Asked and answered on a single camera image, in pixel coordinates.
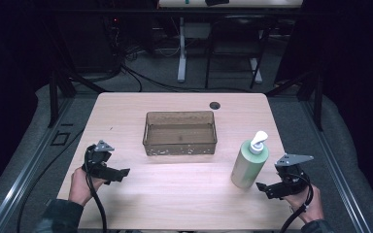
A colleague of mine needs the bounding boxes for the green pump bottle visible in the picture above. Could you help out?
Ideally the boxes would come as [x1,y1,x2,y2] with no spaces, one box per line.
[229,130,270,190]

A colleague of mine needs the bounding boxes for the black floor cable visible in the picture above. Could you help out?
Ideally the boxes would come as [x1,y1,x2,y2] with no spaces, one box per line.
[15,127,85,233]

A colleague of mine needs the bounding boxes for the bundle of black floor cables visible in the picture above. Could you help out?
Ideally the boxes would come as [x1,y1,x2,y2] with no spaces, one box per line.
[86,38,254,95]

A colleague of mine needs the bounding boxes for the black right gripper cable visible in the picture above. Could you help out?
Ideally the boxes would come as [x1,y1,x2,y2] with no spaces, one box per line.
[279,173,315,233]

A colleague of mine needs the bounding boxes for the person's right hand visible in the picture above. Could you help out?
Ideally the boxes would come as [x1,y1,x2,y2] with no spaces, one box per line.
[276,173,325,225]

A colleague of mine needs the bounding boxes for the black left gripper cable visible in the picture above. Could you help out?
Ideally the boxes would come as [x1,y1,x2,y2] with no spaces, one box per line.
[83,144,109,233]

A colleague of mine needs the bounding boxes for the black chair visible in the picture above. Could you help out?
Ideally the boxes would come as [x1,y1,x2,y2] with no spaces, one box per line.
[204,13,278,90]

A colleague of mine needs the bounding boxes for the black metal stand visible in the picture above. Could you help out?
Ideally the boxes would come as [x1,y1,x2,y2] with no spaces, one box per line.
[264,64,325,132]
[43,18,110,129]

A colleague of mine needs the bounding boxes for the brown transparent plastic box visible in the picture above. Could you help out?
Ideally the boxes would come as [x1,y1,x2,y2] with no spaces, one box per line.
[142,110,219,157]

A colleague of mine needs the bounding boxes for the white desk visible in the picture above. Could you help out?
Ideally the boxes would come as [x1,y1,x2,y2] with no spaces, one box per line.
[157,0,305,83]

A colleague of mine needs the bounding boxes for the dark computer tower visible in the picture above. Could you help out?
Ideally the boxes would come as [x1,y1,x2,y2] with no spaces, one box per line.
[59,13,125,74]

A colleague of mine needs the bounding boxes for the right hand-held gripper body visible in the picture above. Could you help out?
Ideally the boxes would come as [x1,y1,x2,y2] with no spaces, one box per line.
[273,153,313,197]

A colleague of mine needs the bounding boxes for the person's left hand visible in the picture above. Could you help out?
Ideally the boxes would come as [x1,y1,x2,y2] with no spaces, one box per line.
[68,166,109,207]

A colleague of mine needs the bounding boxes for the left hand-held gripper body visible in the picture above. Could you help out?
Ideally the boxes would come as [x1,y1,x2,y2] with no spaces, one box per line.
[82,139,118,181]

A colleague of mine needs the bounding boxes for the aluminium rail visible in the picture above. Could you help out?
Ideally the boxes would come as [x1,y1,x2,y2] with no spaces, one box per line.
[299,98,373,233]
[0,96,76,233]

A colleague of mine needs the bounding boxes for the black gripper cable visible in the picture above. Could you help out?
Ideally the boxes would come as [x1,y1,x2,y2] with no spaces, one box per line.
[279,173,315,233]
[83,144,109,233]

